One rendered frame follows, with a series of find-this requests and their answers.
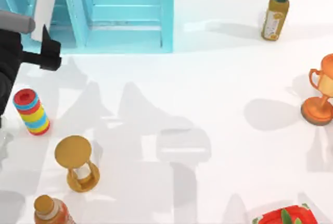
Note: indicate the pale grey rounded box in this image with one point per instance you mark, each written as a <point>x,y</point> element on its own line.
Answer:
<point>15,22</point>

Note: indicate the stack of coloured rings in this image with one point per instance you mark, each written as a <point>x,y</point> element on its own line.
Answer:
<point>31,112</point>

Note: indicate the light blue rack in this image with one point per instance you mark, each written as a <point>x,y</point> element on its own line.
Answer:
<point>125,13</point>

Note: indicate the golden hourglass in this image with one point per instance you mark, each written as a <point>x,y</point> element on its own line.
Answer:
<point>75,159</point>

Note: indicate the orange bottle with golden cap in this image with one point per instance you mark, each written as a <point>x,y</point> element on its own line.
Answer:
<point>50,212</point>

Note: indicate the yellow-green bottle with grey cap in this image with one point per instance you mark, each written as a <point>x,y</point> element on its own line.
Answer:
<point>275,15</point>

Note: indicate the bronze trophy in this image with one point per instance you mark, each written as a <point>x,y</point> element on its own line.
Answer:
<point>320,96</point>

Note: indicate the red and green box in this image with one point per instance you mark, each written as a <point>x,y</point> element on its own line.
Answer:
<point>286,216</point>

